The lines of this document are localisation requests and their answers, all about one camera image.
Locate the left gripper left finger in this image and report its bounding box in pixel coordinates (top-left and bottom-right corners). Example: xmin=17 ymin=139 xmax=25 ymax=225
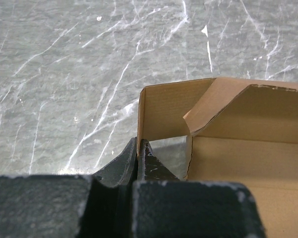
xmin=0 ymin=138 xmax=137 ymax=238

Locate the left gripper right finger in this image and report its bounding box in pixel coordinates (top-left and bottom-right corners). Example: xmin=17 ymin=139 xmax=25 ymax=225
xmin=133 ymin=139 xmax=266 ymax=238

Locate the brown cardboard box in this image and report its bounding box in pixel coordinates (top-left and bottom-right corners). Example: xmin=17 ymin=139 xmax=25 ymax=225
xmin=138 ymin=77 xmax=298 ymax=238

